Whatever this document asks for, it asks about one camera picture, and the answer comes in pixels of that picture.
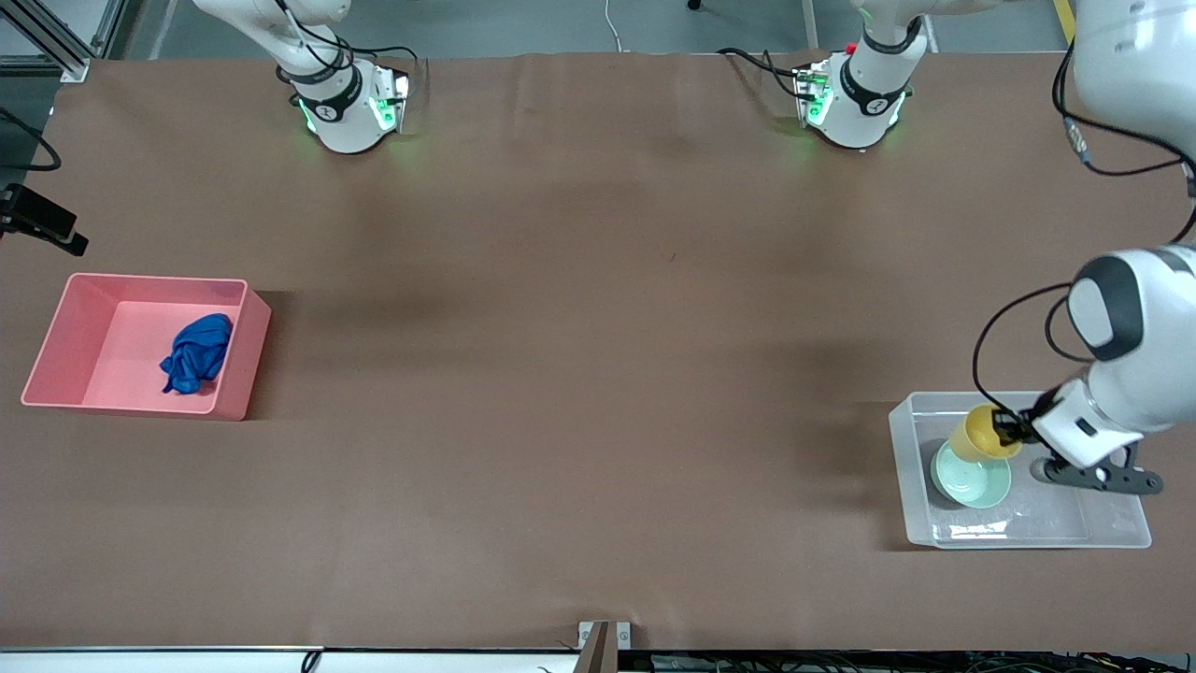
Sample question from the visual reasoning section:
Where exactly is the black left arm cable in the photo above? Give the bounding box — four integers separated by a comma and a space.
972, 37, 1196, 422

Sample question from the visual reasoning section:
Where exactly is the mint green bowl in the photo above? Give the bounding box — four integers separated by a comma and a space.
931, 439, 1014, 509

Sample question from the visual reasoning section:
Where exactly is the aluminium frame post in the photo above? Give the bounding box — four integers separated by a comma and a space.
0, 0, 124, 83

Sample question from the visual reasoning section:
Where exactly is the blue cloth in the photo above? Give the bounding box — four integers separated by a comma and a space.
159, 313, 235, 395

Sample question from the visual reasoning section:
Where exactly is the metal table edge bracket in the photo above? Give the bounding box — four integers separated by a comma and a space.
577, 621, 634, 673

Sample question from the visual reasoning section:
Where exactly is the brown table cover sheet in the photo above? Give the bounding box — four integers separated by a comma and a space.
0, 51, 1196, 653

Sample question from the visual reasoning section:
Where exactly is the black left base cable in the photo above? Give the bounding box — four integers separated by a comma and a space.
717, 47, 806, 106

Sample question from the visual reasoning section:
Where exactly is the pink plastic bin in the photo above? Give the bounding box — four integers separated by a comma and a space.
21, 273, 273, 422

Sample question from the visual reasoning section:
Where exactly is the clear plastic box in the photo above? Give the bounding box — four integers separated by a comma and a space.
888, 390, 1153, 550

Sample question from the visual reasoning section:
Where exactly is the yellow plastic cup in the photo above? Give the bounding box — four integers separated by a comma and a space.
949, 403, 1025, 465

